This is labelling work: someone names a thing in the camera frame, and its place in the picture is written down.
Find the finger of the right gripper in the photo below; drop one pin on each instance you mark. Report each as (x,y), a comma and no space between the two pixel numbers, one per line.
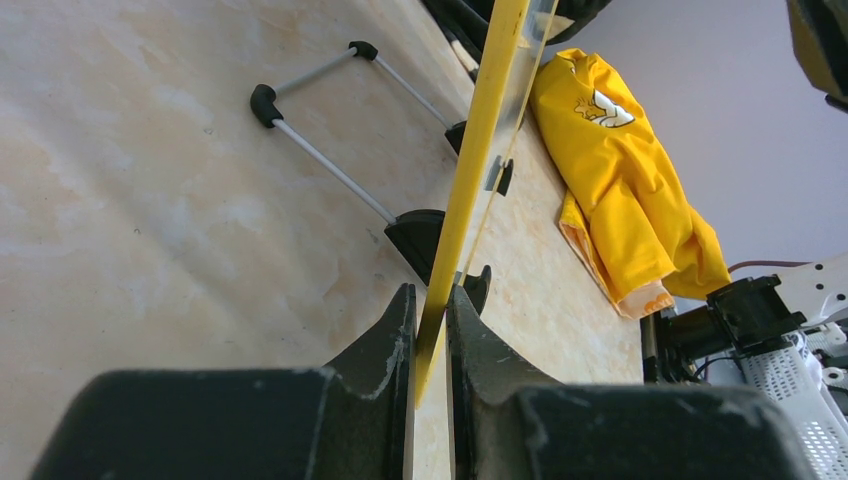
(819,41)

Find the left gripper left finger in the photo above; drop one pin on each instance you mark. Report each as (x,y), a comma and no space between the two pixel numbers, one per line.
(351,418)

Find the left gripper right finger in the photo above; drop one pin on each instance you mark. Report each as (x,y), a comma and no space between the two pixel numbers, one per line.
(510,420)

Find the yellow framed whiteboard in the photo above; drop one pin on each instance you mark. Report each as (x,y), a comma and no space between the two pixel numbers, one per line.
(515,40)

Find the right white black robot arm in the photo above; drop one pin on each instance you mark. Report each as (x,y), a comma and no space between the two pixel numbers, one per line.
(761,325)

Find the black whiteboard foot clip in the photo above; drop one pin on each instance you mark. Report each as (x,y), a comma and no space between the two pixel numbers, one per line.
(500,171)
(416,234)

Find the yellow cloth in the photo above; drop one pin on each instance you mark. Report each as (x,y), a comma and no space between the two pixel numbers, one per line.
(625,213)

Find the grey wire whiteboard stand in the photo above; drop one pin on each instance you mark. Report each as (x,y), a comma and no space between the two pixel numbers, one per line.
(374,120)

